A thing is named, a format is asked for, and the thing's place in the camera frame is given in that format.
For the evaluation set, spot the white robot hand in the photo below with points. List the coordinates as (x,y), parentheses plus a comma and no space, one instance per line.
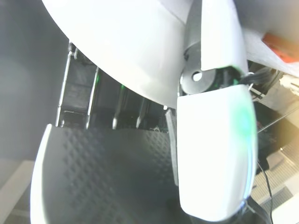
(105,175)

